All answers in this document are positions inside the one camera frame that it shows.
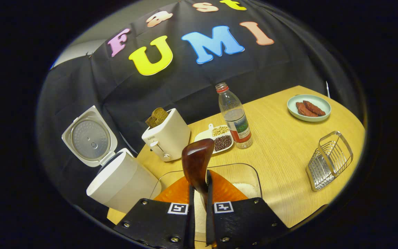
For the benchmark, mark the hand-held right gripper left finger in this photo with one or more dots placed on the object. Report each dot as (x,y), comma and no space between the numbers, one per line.
(154,224)

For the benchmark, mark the clear glass container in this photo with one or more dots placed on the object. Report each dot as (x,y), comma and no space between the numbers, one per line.
(244,169)

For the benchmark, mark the brown toast slices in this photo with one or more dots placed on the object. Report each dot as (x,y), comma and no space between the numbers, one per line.
(157,116)

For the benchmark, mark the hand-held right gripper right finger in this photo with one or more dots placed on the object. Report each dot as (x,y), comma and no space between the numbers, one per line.
(244,221)

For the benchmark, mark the clear plastic water bottle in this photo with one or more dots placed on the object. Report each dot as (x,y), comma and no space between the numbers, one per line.
(237,121)

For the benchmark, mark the white divided bean dish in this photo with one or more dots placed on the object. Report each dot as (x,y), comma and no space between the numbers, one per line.
(221,141)

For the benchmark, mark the red meat slice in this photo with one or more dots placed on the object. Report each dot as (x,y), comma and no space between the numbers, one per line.
(316,109)
(304,110)

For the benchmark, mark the brown wooden spoon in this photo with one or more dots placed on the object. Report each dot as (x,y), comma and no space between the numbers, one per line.
(197,159)

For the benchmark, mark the pale green plate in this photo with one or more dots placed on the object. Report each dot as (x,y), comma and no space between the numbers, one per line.
(320,102)

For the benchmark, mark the white toaster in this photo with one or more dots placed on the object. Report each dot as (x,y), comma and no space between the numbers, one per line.
(171,135)

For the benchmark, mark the black backdrop cloth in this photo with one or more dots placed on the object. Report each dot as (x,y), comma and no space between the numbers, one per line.
(202,79)

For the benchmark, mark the white rice cooker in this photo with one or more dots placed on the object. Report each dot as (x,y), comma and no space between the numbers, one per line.
(123,186)

